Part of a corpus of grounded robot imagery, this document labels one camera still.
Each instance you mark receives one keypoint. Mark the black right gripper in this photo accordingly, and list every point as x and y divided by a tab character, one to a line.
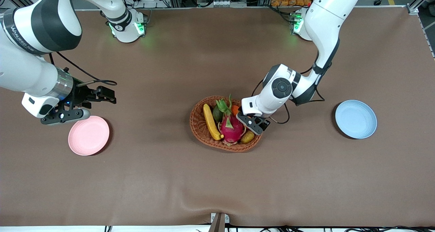
81	93

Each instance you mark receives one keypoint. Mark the pink round plate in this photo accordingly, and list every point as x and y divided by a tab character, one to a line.
88	137

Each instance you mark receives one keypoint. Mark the metal table bracket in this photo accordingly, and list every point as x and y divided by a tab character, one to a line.
217	225

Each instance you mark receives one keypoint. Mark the brown table cloth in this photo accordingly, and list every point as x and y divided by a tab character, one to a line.
217	55

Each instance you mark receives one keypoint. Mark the brown green kiwi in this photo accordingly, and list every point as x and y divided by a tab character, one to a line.
247	137

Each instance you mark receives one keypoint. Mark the dark green avocado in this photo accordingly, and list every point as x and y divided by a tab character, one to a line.
217	114

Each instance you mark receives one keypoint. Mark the white terminal strip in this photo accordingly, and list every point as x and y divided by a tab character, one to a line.
224	3

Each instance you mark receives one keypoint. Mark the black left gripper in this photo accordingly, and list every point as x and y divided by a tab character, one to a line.
264	125

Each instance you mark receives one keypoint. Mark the pink dragon fruit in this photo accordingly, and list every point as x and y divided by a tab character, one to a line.
232	128

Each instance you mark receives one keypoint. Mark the orange fruit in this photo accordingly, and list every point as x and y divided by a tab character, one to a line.
235	110

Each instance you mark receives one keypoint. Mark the brown wicker basket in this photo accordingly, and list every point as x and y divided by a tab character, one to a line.
200	126

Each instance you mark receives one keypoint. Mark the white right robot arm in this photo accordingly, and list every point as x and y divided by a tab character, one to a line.
34	28

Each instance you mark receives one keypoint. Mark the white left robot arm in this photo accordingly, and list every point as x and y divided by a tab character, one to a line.
323	21

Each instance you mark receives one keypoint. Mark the blue round plate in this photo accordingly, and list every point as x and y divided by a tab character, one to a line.
357	123

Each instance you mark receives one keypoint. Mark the yellow banana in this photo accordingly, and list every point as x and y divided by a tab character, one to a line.
210	121

